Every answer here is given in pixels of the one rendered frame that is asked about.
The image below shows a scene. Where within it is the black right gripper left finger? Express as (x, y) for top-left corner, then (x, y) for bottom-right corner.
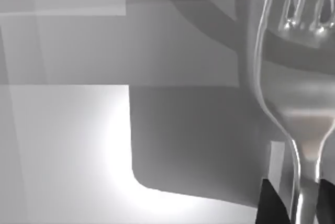
(255, 178), (292, 224)

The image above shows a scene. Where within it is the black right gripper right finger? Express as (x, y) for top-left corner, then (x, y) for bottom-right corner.
(315, 178), (335, 224)

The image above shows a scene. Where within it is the silver metal fork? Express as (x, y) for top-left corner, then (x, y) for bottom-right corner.
(254, 0), (335, 224)

